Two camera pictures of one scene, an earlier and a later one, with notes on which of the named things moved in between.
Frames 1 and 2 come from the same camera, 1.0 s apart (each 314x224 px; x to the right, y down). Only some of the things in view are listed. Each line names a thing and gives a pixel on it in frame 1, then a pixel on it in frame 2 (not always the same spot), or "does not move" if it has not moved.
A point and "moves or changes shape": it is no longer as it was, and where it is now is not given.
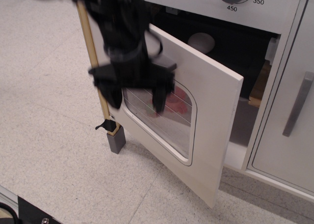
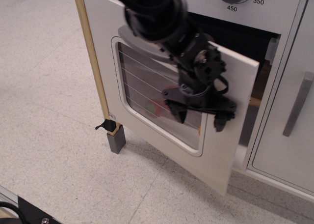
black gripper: x=134 y=70 → x=210 y=102
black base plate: x=28 y=213 does not move
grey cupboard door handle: x=299 y=104 does not move
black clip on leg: x=109 y=125 does not move
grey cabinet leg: x=117 y=142 does not move
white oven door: x=191 y=140 moves or changes shape
